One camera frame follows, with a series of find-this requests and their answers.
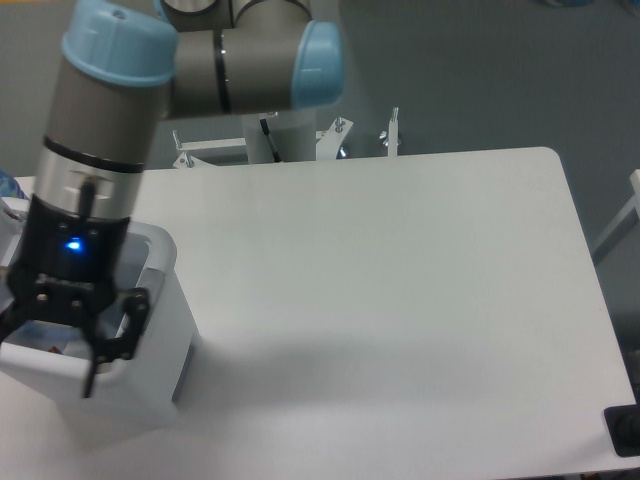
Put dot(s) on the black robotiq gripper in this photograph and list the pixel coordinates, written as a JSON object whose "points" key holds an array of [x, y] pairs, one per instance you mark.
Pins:
{"points": [[63, 257]]}

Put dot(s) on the clear crushed plastic bottle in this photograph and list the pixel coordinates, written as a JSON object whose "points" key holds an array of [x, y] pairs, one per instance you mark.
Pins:
{"points": [[44, 336]]}

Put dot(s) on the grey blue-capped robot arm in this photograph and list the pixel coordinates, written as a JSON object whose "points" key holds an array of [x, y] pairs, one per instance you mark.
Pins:
{"points": [[122, 72]]}

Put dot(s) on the white plastic trash can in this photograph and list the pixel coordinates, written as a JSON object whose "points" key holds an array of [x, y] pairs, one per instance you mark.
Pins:
{"points": [[142, 390]]}

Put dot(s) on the blue patterned object left edge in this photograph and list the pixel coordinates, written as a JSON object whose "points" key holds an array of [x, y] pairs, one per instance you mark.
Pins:
{"points": [[10, 187]]}

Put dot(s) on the black device at table edge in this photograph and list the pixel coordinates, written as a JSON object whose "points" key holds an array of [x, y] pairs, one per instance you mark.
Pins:
{"points": [[623, 426]]}

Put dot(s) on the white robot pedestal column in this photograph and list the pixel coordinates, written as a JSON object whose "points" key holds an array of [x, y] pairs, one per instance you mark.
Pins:
{"points": [[285, 136]]}

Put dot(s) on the white pedestal base frame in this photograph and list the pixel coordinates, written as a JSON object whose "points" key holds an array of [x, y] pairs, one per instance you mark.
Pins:
{"points": [[330, 145]]}

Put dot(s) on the white frame at right edge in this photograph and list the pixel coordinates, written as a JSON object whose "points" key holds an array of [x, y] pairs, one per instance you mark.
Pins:
{"points": [[620, 226]]}

